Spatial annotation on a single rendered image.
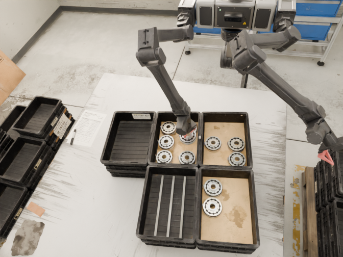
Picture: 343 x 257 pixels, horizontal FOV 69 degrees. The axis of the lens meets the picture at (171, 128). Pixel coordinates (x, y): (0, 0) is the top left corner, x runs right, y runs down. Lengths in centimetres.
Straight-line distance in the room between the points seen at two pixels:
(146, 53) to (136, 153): 80
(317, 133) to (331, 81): 231
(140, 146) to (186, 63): 195
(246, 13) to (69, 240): 162
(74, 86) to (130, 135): 196
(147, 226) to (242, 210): 53
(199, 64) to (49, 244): 258
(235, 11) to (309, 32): 195
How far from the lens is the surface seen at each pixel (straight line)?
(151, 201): 149
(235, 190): 149
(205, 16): 148
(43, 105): 277
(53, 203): 187
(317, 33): 332
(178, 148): 161
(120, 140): 173
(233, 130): 169
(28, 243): 186
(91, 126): 206
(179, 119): 131
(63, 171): 194
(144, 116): 172
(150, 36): 104
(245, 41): 100
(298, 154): 268
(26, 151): 266
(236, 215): 145
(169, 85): 114
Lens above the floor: 222
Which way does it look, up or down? 55 degrees down
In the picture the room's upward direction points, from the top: 11 degrees counter-clockwise
